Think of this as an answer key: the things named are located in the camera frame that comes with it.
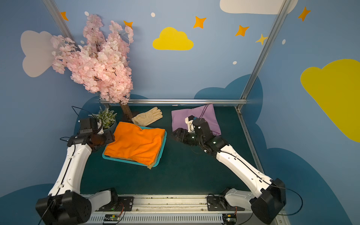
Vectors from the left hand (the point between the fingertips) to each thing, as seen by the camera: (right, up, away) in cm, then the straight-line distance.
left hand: (108, 136), depth 80 cm
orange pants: (+19, -7, +4) cm, 20 cm away
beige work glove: (+14, +11, +34) cm, 38 cm away
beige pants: (+25, -15, -5) cm, 30 cm away
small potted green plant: (-6, +11, +11) cm, 16 cm away
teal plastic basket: (+5, -14, +2) cm, 15 cm away
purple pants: (+63, +16, +35) cm, 74 cm away
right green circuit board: (+68, -43, -7) cm, 81 cm away
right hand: (+40, +2, -7) cm, 40 cm away
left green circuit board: (+6, -41, -8) cm, 43 cm away
